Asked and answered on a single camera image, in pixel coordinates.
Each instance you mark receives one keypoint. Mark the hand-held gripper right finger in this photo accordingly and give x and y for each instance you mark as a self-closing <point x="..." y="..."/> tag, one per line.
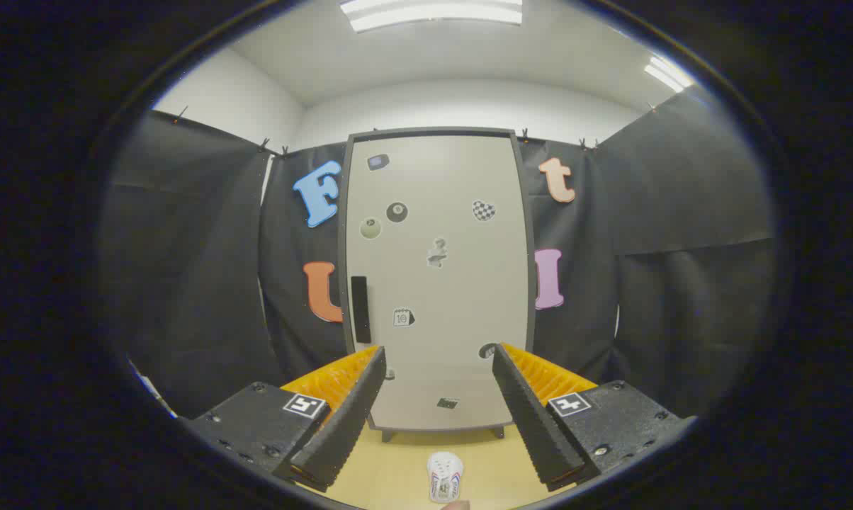
<point x="529" y="418"/>

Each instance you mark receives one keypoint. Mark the black backdrop cloth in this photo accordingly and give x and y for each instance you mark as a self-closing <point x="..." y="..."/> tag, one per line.
<point x="185" y="248"/>

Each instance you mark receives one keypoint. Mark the grey shoe cabinet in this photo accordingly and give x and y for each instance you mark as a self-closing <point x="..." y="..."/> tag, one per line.
<point x="433" y="131"/>

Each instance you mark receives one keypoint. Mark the white canvas shoe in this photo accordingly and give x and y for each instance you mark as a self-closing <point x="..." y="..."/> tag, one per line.
<point x="444" y="471"/>

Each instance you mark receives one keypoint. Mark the long ceiling light panel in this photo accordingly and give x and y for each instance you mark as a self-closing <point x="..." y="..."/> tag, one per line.
<point x="433" y="13"/>

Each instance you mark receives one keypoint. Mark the small ceiling light panel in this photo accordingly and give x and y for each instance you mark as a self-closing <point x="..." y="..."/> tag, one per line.
<point x="667" y="73"/>

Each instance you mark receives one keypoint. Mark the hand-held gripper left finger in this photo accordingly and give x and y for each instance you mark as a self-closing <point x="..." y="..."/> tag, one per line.
<point x="352" y="418"/>

